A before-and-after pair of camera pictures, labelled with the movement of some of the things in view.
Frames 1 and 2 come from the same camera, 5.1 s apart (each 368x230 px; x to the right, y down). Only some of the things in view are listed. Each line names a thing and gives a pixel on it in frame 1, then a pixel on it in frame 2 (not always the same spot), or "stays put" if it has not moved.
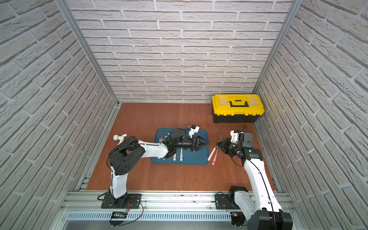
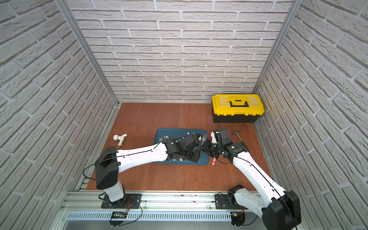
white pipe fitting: (120, 138) stays put
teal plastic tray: (189, 146) stays put
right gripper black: (224, 144) -> (206, 149)
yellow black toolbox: (231, 108) stays put
